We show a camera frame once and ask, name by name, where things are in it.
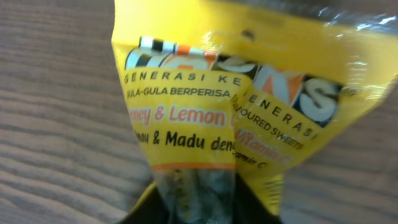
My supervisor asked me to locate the yellow candy bag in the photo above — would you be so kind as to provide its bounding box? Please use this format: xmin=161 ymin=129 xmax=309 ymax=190
xmin=111 ymin=0 xmax=397 ymax=223

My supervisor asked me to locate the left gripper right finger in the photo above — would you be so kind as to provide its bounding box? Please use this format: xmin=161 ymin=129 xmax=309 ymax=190
xmin=233 ymin=174 xmax=282 ymax=224

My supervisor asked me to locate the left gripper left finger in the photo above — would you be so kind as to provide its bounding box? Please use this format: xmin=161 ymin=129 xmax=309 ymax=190
xmin=117 ymin=182 xmax=170 ymax=224

